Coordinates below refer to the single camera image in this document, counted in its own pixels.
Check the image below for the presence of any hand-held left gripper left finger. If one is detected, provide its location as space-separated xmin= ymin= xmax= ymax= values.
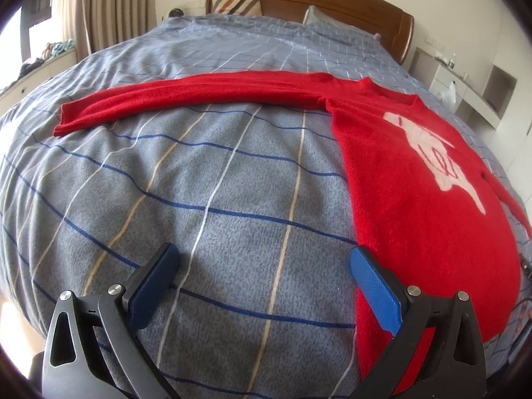
xmin=42 ymin=242 xmax=184 ymax=399

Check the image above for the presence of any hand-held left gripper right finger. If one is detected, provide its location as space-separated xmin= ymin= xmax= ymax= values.
xmin=350 ymin=246 xmax=488 ymax=399

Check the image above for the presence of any red knitted sweater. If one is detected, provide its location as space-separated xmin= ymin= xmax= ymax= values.
xmin=54 ymin=71 xmax=532 ymax=395

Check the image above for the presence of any pile of colourful clothes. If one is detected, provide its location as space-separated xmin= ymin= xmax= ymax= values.
xmin=17 ymin=38 xmax=76 ymax=79

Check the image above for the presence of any grey checked bed blanket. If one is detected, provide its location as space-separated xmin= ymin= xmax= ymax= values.
xmin=0 ymin=13 xmax=532 ymax=399

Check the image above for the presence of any clear plastic bag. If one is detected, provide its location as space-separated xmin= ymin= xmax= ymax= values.
xmin=441 ymin=80 xmax=458 ymax=106

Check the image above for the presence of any white built-in desk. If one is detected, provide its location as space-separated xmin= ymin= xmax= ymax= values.
xmin=409 ymin=46 xmax=520 ymax=129

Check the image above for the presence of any grey checked pillow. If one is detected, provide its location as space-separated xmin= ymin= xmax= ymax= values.
xmin=303 ymin=5 xmax=382 ymax=42

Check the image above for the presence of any dark framed window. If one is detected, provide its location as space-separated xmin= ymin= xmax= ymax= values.
xmin=17 ymin=4 xmax=57 ymax=67

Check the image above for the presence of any beige curtain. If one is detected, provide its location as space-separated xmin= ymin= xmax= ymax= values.
xmin=50 ymin=0 xmax=161 ymax=57

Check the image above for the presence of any wooden bed headboard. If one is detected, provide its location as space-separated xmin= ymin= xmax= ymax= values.
xmin=205 ymin=0 xmax=415 ymax=66

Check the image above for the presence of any striped pillow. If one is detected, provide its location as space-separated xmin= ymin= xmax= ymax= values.
xmin=211 ymin=0 xmax=263 ymax=17

